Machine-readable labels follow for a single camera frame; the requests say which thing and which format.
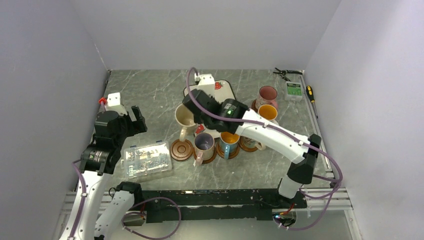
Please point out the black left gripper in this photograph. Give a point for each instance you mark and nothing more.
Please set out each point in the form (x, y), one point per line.
(136, 126)

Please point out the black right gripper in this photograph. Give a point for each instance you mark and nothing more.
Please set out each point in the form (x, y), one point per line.
(197, 120)

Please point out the brown wooden coaster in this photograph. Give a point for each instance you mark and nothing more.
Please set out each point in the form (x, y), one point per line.
(227, 151)
(248, 144)
(181, 150)
(210, 159)
(253, 106)

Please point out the blue mug yellow inside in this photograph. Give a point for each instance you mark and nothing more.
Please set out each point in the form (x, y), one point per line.
(229, 138)

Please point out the white mug orange inside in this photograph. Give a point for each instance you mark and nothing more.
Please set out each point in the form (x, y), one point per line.
(269, 112)

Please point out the pink mug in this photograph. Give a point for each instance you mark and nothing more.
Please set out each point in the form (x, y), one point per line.
(267, 95)

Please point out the cream patterned mug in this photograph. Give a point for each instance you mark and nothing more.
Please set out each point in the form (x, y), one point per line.
(261, 146)

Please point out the grey purple mug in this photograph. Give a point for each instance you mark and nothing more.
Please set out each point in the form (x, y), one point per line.
(204, 145)

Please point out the cream mug outside tray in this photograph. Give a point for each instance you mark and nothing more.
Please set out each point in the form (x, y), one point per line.
(185, 118)

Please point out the clear plastic parts box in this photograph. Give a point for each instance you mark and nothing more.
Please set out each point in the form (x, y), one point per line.
(140, 161)

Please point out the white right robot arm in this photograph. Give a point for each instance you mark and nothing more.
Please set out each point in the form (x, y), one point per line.
(302, 151)

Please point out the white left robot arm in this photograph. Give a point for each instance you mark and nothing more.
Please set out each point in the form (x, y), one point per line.
(96, 168)

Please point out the white serving tray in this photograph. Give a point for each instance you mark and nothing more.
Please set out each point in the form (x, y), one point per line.
(223, 91)

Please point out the black pliers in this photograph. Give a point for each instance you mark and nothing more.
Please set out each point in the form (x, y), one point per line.
(283, 73)

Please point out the white green electronic device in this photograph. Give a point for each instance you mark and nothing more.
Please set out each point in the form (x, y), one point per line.
(293, 91)

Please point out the yellow black screwdriver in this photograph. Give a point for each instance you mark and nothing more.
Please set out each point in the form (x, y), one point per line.
(311, 98)

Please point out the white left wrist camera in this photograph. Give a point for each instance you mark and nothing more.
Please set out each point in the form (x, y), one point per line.
(112, 103)

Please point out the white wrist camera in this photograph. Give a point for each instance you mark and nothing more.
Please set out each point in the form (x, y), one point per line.
(206, 83)
(112, 103)

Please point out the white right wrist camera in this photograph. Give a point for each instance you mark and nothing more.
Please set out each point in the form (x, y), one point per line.
(206, 83)

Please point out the aluminium frame rail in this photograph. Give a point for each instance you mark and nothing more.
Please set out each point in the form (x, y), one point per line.
(329, 167)

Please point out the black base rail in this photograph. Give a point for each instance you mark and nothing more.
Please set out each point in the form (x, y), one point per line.
(209, 204)

